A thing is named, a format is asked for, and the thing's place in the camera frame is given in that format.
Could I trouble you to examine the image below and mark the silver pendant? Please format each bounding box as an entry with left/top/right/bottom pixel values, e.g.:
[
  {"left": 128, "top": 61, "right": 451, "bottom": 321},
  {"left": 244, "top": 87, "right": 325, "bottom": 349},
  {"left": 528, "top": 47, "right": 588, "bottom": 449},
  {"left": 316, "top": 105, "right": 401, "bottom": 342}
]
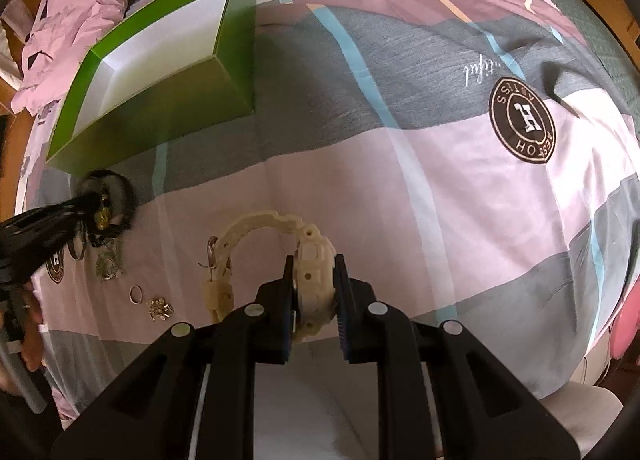
[{"left": 95, "top": 244, "right": 127, "bottom": 284}]

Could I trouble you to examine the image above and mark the black bead bracelet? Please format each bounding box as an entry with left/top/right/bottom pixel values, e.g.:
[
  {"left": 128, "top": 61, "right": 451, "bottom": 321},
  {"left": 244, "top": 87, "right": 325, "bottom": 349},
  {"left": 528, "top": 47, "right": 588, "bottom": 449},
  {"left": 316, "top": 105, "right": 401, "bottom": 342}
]
[{"left": 70, "top": 169, "right": 135, "bottom": 233}]

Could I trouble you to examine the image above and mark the gold flower brooch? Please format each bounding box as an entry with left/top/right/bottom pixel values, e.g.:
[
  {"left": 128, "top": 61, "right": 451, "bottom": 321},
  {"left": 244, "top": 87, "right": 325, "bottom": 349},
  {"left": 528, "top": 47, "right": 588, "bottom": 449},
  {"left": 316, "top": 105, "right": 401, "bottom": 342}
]
[{"left": 147, "top": 295, "right": 174, "bottom": 321}]

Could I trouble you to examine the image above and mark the person's left hand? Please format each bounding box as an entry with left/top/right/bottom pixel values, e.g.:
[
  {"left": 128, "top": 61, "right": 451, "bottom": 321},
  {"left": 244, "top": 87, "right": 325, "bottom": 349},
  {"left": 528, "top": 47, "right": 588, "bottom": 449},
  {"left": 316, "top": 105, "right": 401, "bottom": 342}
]
[{"left": 15, "top": 297, "right": 48, "bottom": 373}]

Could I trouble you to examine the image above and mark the pink pillow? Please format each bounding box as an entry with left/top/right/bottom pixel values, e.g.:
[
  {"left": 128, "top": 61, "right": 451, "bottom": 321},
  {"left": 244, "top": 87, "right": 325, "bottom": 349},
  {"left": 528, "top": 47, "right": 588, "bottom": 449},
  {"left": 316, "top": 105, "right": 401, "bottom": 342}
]
[{"left": 11, "top": 0, "right": 138, "bottom": 116}]

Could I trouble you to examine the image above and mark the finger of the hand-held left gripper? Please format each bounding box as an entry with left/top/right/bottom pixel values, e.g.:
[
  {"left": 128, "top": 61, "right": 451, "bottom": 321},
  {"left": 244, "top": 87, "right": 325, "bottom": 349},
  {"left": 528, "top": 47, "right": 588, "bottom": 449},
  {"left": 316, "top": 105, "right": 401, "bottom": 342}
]
[{"left": 20, "top": 191, "right": 105, "bottom": 261}]

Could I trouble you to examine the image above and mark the white cloth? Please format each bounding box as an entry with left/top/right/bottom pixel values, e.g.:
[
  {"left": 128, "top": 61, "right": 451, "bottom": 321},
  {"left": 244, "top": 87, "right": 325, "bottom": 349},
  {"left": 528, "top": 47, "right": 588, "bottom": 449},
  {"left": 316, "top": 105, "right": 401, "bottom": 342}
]
[{"left": 192, "top": 340, "right": 626, "bottom": 460}]

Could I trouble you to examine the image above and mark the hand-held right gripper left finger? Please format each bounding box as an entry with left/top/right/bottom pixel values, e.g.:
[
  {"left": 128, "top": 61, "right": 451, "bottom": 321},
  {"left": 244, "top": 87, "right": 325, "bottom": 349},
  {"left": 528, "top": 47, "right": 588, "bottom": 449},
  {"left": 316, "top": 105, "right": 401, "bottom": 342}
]
[{"left": 50, "top": 255, "right": 297, "bottom": 460}]

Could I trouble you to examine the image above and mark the pink plush object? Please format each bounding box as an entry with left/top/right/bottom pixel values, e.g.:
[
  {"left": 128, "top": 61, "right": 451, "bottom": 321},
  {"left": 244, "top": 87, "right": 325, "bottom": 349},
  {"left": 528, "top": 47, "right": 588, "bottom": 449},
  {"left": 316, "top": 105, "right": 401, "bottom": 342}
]
[{"left": 609, "top": 280, "right": 640, "bottom": 361}]

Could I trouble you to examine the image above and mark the green cardboard box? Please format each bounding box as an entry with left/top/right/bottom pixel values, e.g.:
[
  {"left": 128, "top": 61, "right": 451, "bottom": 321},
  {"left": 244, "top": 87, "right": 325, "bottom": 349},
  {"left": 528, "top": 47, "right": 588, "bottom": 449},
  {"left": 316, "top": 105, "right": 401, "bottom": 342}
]
[{"left": 46, "top": 0, "right": 257, "bottom": 177}]

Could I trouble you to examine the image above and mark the pink grey patchwork bed sheet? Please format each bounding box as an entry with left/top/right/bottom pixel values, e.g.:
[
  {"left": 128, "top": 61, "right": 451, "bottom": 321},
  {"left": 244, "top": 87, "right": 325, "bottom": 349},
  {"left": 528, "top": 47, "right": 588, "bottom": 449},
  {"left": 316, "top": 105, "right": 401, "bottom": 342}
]
[{"left": 11, "top": 0, "right": 640, "bottom": 421}]

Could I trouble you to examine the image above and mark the cream white wrist watch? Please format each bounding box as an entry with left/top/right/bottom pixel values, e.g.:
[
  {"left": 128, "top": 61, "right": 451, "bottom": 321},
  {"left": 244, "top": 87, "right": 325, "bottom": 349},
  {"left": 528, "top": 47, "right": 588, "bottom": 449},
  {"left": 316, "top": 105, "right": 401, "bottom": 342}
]
[{"left": 202, "top": 210, "right": 337, "bottom": 344}]

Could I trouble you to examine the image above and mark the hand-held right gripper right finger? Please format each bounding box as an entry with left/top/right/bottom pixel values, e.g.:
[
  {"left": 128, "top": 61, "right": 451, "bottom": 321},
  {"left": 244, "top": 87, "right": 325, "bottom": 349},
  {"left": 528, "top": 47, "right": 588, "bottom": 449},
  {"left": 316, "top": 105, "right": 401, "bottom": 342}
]
[{"left": 334, "top": 254, "right": 592, "bottom": 460}]

